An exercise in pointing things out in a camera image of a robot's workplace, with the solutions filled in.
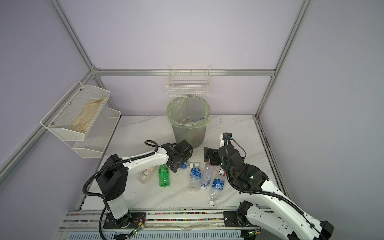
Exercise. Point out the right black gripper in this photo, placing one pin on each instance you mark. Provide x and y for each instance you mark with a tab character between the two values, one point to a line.
213	153

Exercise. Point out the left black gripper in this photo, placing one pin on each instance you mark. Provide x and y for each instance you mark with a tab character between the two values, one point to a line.
174	167

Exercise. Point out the small blue label bottle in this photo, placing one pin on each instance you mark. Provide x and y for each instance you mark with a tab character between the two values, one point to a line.
187	165

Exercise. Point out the clear crushed bottle purple print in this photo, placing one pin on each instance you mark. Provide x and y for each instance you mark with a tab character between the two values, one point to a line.
206	176

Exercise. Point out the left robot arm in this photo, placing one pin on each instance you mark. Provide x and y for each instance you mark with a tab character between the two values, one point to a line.
109	183

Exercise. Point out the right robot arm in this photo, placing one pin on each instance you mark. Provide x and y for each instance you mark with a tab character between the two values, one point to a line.
289	221

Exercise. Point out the mesh waste bin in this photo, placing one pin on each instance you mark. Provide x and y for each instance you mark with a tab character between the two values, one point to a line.
195	137

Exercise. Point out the red label crushed bottle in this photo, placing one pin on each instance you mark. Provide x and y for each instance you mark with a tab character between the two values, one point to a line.
219	171

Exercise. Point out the green soda bottle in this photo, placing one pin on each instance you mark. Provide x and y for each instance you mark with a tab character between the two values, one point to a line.
164	179

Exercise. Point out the blue label bottle front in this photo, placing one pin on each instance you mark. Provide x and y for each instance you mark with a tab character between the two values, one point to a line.
216	189

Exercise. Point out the clear bottle yellow label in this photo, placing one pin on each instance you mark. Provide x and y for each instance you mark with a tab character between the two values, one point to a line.
147	174

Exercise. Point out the beige cloth in shelf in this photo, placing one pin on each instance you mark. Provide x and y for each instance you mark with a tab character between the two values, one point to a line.
83	121

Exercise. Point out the white mesh upper shelf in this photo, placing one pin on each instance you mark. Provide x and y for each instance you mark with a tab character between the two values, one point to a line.
60	118

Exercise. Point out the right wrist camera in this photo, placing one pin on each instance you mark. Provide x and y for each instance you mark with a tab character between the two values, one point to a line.
225	138

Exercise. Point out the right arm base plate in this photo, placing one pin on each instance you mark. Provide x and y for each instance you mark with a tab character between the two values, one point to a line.
235	219

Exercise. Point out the white wire wall basket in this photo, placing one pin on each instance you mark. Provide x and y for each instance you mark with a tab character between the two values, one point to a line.
189	81

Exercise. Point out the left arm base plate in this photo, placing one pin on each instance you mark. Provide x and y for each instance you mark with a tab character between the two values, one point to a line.
129	221

